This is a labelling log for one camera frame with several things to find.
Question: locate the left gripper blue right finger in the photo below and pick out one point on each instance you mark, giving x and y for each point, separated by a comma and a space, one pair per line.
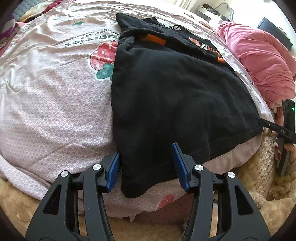
222, 208

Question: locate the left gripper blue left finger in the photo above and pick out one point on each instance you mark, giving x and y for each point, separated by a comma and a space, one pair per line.
56, 217

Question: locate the black IKISS shirt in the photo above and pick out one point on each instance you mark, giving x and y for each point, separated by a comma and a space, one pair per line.
170, 86

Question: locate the beige fluffy garment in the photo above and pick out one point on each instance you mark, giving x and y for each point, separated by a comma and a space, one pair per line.
273, 195

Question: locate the pink rumpled blanket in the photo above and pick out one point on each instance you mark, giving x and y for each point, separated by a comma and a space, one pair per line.
269, 63

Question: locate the black monitor screen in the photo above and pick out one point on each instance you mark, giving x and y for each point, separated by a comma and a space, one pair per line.
277, 32

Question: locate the white side desk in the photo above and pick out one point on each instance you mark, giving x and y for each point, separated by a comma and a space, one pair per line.
208, 13

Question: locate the pink strawberry bed quilt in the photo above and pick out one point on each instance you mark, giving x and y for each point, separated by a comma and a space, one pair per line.
55, 113

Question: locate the purple striped pillow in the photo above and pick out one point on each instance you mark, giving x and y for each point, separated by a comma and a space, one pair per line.
9, 30

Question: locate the red yellow floral cloth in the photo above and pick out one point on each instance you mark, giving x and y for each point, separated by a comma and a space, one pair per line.
39, 9

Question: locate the grey quilted headboard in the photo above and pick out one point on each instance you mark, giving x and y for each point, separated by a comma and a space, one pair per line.
23, 7

